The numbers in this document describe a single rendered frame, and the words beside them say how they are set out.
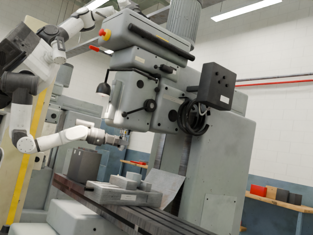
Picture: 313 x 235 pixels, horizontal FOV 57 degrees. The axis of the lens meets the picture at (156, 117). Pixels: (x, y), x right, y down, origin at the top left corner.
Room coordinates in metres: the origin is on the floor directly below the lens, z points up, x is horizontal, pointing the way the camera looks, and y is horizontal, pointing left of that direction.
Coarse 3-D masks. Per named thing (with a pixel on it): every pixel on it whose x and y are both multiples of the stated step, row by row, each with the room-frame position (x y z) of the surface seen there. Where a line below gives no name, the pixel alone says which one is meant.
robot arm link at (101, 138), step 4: (96, 132) 1.49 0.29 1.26; (100, 132) 1.50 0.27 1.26; (104, 132) 1.51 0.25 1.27; (96, 136) 1.49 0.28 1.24; (100, 136) 1.50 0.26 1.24; (104, 136) 1.52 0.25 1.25; (108, 136) 1.51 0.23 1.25; (112, 136) 1.52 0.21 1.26; (116, 136) 1.52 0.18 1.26; (96, 140) 1.50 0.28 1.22; (100, 140) 1.50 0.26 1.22; (104, 140) 1.52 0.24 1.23; (108, 140) 1.51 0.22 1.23; (112, 140) 1.52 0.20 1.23; (116, 140) 1.51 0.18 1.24; (96, 144) 1.51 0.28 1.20; (100, 144) 1.51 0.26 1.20; (104, 144) 1.54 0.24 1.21; (112, 144) 1.52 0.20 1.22; (116, 144) 1.51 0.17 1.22
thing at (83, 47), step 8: (208, 0) 4.01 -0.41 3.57; (216, 0) 3.97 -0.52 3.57; (224, 0) 3.93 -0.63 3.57; (168, 8) 4.48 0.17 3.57; (64, 16) 9.49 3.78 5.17; (152, 16) 4.87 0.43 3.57; (160, 16) 4.81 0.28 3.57; (96, 40) 6.66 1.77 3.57; (72, 48) 7.77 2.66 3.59; (80, 48) 7.56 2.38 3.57; (88, 48) 7.41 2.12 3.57; (72, 56) 8.49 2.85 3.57; (312, 72) 4.83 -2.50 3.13; (240, 80) 6.01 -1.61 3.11; (248, 80) 5.86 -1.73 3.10; (296, 80) 5.05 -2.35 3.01; (304, 80) 4.93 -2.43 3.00; (312, 80) 4.83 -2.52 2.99; (104, 96) 10.97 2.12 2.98
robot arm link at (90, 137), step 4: (76, 120) 1.49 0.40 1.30; (80, 120) 1.50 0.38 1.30; (76, 124) 1.49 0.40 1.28; (80, 124) 1.50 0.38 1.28; (84, 124) 1.50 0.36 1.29; (88, 124) 1.51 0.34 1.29; (92, 124) 1.51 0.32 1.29; (92, 128) 1.50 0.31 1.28; (96, 128) 1.52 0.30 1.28; (88, 132) 1.49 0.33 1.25; (92, 132) 1.48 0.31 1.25; (88, 136) 1.49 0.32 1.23; (92, 136) 1.48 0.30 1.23; (80, 140) 1.54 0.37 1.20; (84, 140) 1.51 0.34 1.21; (88, 140) 1.49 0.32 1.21; (92, 140) 1.49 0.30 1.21; (92, 144) 1.52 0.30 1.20
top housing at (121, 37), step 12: (120, 12) 1.38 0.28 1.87; (132, 12) 1.37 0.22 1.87; (108, 24) 1.47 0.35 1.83; (120, 24) 1.36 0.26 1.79; (144, 24) 1.41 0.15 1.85; (156, 24) 1.46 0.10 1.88; (120, 36) 1.36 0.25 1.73; (132, 36) 1.38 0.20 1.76; (168, 36) 1.51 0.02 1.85; (108, 48) 1.56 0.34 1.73; (120, 48) 1.52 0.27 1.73; (144, 48) 1.45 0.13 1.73; (156, 48) 1.48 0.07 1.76; (168, 60) 1.55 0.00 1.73; (180, 60) 1.58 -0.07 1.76
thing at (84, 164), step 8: (72, 152) 1.91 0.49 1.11; (80, 152) 1.77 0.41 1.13; (88, 152) 1.75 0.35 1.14; (96, 152) 1.80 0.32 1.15; (72, 160) 1.88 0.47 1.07; (80, 160) 1.74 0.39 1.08; (88, 160) 1.75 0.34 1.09; (96, 160) 1.78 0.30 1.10; (72, 168) 1.84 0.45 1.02; (80, 168) 1.73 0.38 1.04; (88, 168) 1.76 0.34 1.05; (96, 168) 1.78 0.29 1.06; (72, 176) 1.81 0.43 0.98; (80, 176) 1.74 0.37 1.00; (88, 176) 1.76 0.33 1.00; (96, 176) 1.79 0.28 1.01
